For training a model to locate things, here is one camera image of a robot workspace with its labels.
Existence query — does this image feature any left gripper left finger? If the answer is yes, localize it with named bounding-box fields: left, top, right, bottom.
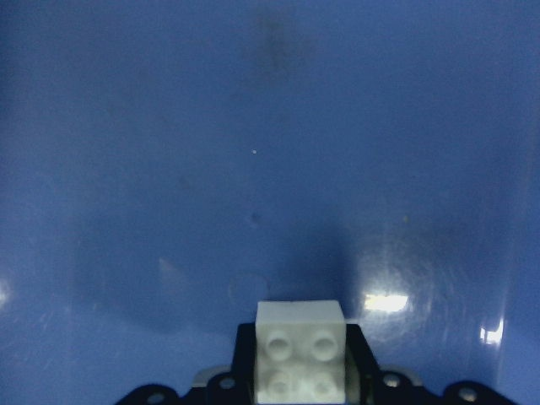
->
left=117, top=323, right=257, bottom=404

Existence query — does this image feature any blue plastic tray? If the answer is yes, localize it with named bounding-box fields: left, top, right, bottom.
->
left=1, top=1, right=539, bottom=404

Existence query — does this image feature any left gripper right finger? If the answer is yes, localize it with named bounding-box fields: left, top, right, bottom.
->
left=345, top=324, right=513, bottom=405

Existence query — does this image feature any white block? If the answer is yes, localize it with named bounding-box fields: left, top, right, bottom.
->
left=254, top=300, right=346, bottom=404

